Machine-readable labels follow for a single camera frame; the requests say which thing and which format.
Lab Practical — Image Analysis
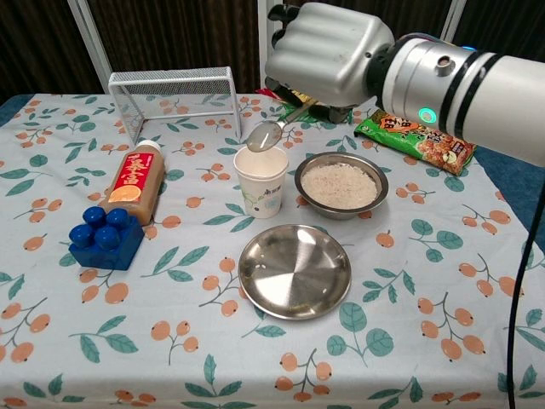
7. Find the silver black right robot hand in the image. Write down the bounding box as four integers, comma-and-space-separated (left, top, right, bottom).
263, 2, 397, 124

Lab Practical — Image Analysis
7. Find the metal spoon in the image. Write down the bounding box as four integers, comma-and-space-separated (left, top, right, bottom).
247, 104, 316, 153

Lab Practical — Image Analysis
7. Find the white rice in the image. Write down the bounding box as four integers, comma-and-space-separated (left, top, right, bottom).
301, 164, 378, 210

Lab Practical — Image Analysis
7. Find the white paper cup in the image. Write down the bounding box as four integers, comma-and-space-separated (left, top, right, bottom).
232, 146, 290, 220

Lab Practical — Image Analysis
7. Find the steel bowl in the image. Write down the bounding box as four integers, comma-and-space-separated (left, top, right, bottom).
294, 151, 389, 222

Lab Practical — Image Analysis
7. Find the colourful feather shuttlecock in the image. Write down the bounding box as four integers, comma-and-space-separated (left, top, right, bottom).
255, 84, 341, 130

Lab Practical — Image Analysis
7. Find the green snack bag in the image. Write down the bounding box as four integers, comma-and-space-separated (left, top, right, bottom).
353, 108, 477, 176

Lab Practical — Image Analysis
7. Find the round steel plate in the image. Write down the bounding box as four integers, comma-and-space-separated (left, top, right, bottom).
237, 224, 353, 321

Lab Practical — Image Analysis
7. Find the brown drink bottle red label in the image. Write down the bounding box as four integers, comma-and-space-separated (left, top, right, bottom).
97, 139, 169, 227

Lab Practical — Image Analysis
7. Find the blue toy building block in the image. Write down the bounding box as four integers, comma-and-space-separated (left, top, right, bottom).
68, 206, 146, 271

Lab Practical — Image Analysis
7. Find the floral printed tablecloth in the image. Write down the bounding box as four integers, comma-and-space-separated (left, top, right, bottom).
0, 91, 545, 409

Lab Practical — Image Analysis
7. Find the white wire mesh rack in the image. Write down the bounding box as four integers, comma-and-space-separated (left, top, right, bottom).
106, 66, 243, 146

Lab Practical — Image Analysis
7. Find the black cable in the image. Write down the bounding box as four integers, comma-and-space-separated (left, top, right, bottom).
505, 219, 545, 409

